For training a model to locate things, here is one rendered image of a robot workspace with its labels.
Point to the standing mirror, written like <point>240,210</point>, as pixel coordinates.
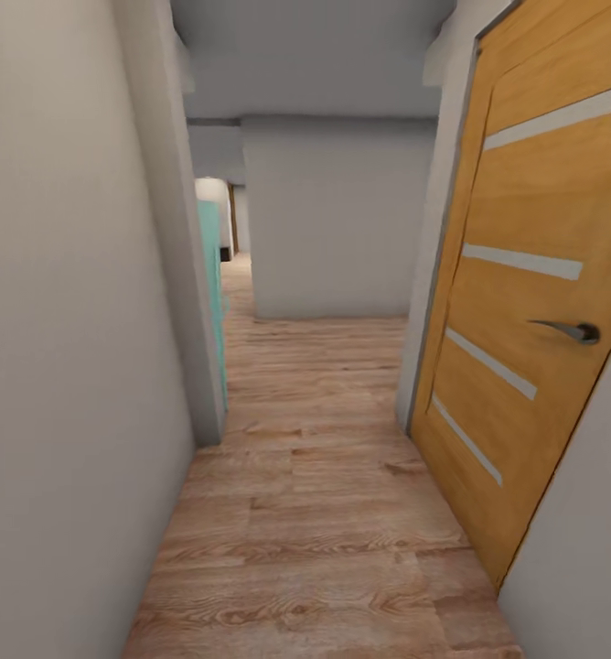
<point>208,212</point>

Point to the door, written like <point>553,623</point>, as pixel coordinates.
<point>520,331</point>

